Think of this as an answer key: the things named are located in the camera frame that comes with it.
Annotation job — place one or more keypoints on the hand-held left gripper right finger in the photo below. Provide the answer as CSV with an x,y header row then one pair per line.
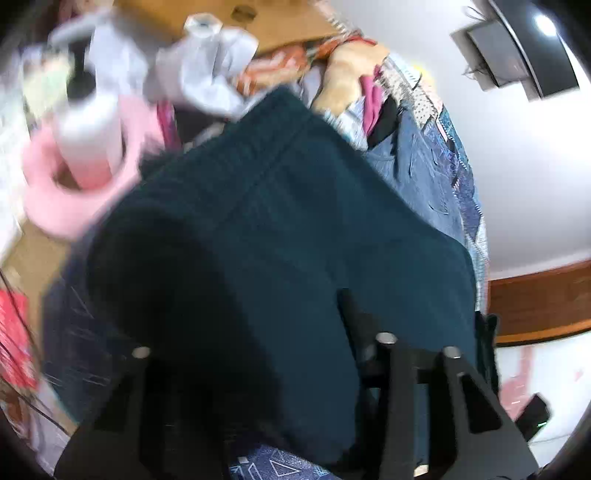
x,y
401,415

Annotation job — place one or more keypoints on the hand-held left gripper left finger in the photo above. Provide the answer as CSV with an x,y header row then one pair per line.
x,y
129,415

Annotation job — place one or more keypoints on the dark teal pants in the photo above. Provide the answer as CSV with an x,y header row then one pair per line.
x,y
277,230

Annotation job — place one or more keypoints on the small black device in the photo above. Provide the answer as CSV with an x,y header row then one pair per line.
x,y
533,415

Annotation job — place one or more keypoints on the red packet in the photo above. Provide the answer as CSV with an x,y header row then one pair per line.
x,y
16,337

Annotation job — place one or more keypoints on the wooden baseboard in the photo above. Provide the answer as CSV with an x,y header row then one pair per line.
x,y
540,304

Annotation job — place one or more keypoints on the pink round holder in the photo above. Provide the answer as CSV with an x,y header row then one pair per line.
x,y
51,203

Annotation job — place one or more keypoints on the blue jeans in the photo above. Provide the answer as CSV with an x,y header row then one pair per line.
x,y
425,175

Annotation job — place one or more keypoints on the white bottle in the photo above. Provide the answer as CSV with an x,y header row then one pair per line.
x,y
90,134

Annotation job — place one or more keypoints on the magenta cloth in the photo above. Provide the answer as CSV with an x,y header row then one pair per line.
x,y
371,101

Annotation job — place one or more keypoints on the white crumpled cloth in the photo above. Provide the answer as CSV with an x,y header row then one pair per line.
x,y
203,69

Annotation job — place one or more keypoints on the orange patterned cloth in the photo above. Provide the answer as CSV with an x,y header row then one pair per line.
x,y
277,69

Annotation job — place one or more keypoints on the wooden lap desk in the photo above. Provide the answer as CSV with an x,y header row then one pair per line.
x,y
286,23

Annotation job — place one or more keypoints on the small black wall monitor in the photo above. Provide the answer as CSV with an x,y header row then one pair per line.
x,y
494,50

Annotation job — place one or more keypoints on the black wall television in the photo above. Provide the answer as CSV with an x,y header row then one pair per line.
x,y
540,46

